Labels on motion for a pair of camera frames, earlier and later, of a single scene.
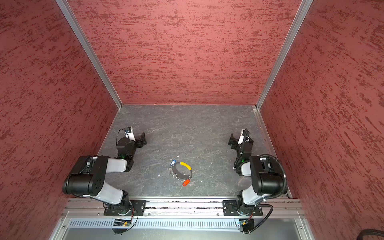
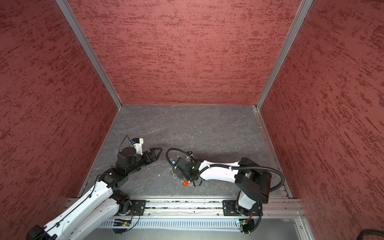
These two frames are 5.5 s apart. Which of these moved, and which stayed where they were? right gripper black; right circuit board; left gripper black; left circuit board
Moved: left gripper black; right gripper black
Stayed: right circuit board; left circuit board
